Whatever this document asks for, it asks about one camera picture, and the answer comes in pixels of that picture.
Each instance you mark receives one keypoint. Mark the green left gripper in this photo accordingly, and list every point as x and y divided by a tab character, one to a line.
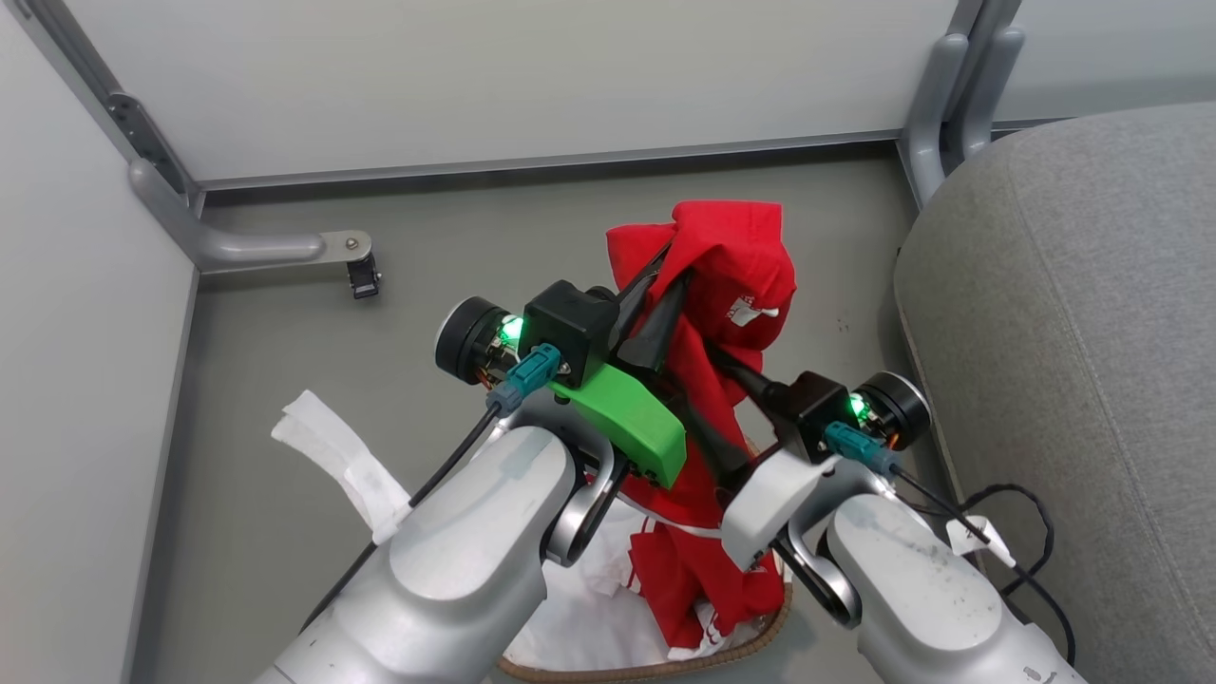
627	418

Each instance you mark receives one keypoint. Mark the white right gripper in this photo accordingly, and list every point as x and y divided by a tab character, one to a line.
774	499

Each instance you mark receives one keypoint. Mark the red garment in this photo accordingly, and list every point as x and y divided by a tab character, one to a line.
736	266

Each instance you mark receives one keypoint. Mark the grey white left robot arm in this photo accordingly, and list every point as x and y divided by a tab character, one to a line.
446	579

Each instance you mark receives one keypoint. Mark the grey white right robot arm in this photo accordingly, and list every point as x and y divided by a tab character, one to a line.
926	598

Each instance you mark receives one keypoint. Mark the brown woven laundry basket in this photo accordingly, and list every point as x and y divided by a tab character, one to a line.
750	648

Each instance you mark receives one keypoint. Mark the white garment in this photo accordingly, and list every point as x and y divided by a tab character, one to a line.
584	608

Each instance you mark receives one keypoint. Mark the black caster wheel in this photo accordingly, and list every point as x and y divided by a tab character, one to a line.
364	277

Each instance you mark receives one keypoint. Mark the grey fabric sofa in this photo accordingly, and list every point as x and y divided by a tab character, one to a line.
1073	361

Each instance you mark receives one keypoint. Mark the white fabric strip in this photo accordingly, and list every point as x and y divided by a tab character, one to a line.
342	456

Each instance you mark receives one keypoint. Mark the grey partition support foot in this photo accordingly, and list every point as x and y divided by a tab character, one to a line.
988	85
936	104

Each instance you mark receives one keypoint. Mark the grey partition foot with caster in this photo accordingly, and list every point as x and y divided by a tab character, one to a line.
247	249

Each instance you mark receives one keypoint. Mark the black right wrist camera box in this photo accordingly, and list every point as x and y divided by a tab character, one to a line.
814	404

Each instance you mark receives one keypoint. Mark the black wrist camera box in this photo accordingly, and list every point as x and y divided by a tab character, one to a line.
570	328
814	404

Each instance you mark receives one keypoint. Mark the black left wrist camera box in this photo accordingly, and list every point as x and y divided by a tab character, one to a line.
570	328

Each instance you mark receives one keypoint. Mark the black bracket plate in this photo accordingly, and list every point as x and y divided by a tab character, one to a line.
142	133

